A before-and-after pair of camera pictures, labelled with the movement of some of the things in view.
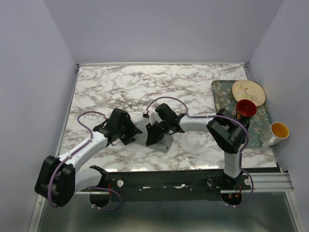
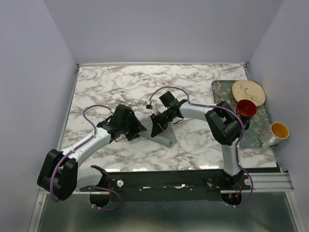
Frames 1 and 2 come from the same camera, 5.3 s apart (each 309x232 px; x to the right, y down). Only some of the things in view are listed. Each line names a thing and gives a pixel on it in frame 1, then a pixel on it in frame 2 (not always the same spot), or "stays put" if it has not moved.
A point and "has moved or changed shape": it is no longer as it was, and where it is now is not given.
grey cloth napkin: (161, 145) has moved or changed shape
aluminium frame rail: (270, 181) stays put
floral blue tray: (260, 123) stays put
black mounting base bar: (170, 185) stays put
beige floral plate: (248, 90) stays put
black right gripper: (152, 136) -> (158, 126)
